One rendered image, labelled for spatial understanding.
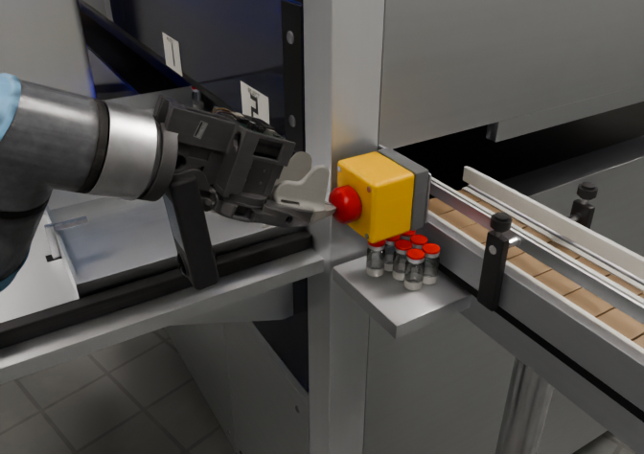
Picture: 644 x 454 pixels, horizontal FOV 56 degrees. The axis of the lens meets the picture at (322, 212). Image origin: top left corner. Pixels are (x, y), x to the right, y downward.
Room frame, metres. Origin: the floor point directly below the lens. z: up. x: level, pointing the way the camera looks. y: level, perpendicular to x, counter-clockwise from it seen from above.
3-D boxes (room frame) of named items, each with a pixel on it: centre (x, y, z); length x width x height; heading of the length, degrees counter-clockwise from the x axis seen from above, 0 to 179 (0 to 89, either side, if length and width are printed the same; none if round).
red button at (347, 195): (0.57, -0.03, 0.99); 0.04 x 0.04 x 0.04; 31
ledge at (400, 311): (0.60, -0.11, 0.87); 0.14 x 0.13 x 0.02; 121
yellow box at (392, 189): (0.59, -0.06, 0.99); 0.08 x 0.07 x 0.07; 121
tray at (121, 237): (0.73, 0.19, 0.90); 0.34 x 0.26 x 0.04; 121
